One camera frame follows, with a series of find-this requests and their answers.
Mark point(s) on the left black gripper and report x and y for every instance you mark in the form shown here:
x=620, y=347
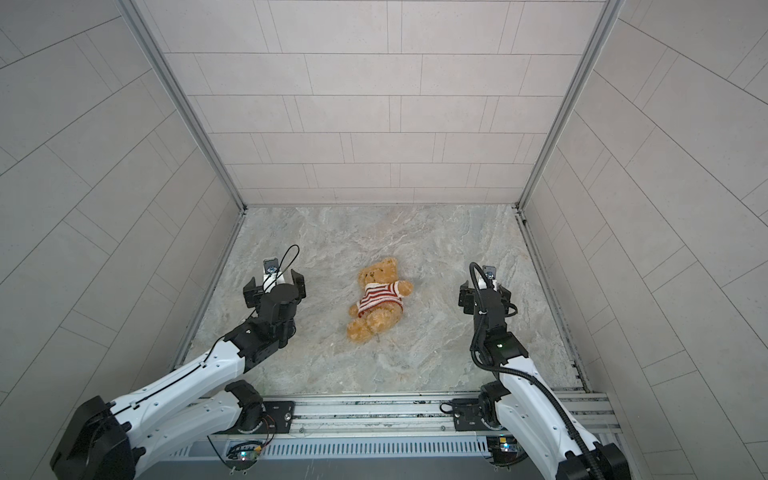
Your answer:
x=299, y=291

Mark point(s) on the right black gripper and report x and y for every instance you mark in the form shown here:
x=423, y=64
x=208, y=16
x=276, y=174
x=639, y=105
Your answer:
x=466, y=298

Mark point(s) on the red white striped knit sweater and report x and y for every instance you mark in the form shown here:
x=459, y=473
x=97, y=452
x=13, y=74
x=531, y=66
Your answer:
x=376, y=294

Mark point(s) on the brown plush teddy bear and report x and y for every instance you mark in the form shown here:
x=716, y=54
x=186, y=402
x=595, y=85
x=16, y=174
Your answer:
x=381, y=305

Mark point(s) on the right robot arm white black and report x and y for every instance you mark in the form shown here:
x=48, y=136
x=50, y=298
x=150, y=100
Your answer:
x=521, y=403

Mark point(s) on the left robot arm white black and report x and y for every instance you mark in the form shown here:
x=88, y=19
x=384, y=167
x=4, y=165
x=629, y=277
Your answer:
x=122, y=438

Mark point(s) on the white ventilation grille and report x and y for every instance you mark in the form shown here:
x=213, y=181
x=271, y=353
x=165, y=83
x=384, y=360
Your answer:
x=376, y=447

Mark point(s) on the right green circuit board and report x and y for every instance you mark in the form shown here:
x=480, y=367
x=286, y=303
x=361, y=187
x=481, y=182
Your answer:
x=504, y=451

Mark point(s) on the green circuit board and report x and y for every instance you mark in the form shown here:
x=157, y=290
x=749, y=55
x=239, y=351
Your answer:
x=245, y=455
x=504, y=451

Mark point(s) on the left green circuit board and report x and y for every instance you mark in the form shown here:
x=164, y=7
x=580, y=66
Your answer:
x=245, y=455

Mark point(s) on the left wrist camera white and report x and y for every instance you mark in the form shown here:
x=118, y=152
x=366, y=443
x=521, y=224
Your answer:
x=271, y=273

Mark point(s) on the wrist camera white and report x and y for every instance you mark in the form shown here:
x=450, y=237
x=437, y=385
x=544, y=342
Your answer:
x=489, y=273
x=271, y=273

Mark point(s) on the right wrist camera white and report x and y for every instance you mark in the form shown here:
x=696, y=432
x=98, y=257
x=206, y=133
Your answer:
x=489, y=273

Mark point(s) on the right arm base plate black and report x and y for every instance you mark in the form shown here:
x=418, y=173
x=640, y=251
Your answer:
x=473, y=414

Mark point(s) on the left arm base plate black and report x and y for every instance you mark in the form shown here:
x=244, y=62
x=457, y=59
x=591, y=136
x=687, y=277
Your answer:
x=271, y=417

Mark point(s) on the aluminium mounting rail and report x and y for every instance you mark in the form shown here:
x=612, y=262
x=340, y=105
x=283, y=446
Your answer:
x=365, y=415

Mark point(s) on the left aluminium corner post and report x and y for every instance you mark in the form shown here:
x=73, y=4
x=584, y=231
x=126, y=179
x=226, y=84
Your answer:
x=139, y=29

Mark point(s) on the aluminium corner post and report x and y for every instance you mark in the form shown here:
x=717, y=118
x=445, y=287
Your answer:
x=599, y=36
x=139, y=29

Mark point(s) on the right aluminium corner post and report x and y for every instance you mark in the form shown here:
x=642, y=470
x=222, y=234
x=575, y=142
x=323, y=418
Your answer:
x=599, y=36

